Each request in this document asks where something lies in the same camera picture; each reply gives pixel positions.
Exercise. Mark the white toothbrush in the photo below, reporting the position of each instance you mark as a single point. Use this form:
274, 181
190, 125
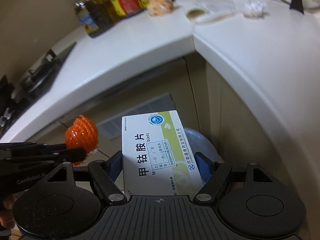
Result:
210, 16

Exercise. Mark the white tissue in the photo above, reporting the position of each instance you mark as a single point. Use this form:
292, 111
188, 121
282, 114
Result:
254, 9

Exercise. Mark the blue lined trash basket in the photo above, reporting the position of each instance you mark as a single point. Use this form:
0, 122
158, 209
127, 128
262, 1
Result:
199, 143

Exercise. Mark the clear plastic tray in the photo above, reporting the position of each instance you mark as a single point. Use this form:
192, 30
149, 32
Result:
217, 6

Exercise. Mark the orange net ball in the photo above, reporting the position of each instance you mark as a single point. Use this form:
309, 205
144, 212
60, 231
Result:
83, 133

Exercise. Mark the white medicine box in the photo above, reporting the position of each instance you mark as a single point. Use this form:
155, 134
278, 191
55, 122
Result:
157, 157

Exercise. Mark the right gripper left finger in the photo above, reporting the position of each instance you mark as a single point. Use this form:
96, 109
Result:
103, 174

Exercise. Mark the black gas stove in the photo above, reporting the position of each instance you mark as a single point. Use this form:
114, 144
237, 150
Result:
17, 100

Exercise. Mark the large dark oil bottle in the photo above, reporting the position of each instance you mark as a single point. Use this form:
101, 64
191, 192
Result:
92, 16

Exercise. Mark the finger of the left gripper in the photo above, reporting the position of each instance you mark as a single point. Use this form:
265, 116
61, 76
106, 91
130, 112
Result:
25, 152

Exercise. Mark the orange snack wrapper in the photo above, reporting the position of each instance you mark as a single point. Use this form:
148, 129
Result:
160, 7

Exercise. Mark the person left hand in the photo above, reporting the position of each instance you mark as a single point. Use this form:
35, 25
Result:
7, 220

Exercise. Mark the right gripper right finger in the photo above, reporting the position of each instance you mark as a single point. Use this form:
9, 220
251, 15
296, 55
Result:
215, 176

